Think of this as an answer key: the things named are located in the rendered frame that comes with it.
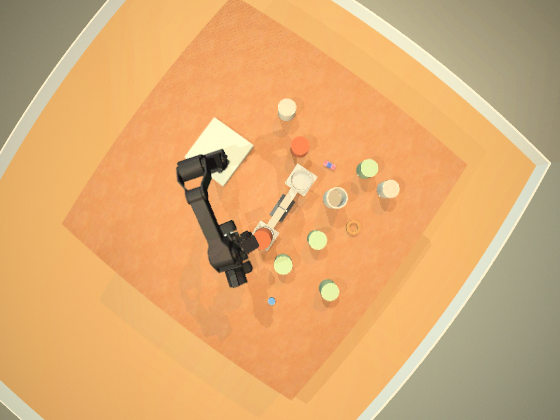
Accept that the pale grey cylinder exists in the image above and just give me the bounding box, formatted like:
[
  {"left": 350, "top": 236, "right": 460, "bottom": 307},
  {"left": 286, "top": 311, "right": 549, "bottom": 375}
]
[
  {"left": 278, "top": 99, "right": 297, "bottom": 121},
  {"left": 376, "top": 180, "right": 400, "bottom": 198}
]

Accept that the orange cylinder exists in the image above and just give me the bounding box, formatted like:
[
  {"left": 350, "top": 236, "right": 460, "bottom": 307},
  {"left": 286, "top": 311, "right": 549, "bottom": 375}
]
[
  {"left": 254, "top": 227, "right": 273, "bottom": 250},
  {"left": 290, "top": 136, "right": 310, "bottom": 157}
]

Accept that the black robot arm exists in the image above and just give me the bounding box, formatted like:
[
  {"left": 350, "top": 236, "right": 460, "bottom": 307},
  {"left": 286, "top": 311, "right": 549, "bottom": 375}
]
[{"left": 176, "top": 148, "right": 259, "bottom": 288}]

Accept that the grey balance beam with round pans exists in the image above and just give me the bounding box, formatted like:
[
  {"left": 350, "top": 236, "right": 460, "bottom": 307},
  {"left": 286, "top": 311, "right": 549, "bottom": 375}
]
[{"left": 252, "top": 164, "right": 317, "bottom": 251}]

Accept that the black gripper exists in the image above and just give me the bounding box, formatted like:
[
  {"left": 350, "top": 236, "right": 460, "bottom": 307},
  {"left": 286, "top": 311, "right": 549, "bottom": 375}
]
[{"left": 219, "top": 220, "right": 253, "bottom": 274}]

